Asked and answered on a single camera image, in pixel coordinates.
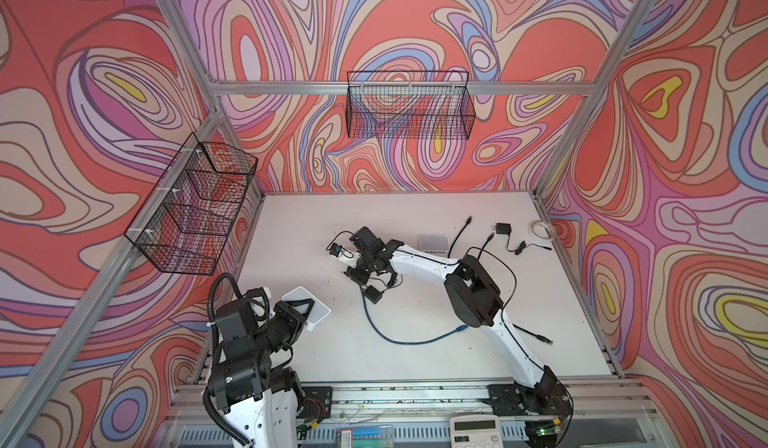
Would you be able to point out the white calculator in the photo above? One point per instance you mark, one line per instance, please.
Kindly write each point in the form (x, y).
(475, 431)

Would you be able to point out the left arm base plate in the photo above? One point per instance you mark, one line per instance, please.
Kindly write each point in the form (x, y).
(316, 404)

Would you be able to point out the clear plastic box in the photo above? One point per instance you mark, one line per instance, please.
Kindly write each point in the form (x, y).
(377, 436)

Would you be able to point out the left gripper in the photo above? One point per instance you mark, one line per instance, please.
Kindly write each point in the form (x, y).
(289, 318)

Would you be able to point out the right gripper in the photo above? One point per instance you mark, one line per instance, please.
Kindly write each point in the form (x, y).
(353, 272)

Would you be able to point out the white network switch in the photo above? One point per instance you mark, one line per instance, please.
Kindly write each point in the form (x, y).
(434, 243)
(307, 304)

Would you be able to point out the black wire basket left wall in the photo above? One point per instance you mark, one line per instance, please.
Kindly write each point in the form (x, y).
(199, 197)

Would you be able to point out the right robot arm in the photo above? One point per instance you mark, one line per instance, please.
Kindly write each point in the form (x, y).
(476, 301)

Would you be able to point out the black wire basket wall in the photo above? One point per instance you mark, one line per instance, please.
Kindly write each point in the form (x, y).
(199, 197)
(409, 104)

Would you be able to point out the small black adapter far right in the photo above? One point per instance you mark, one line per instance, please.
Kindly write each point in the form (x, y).
(505, 229)

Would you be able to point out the black wire basket back wall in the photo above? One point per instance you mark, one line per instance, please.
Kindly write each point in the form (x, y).
(409, 104)

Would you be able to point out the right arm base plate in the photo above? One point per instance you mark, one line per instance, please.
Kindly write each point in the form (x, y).
(517, 400)

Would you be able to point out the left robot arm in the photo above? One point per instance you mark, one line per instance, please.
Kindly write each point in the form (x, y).
(250, 399)

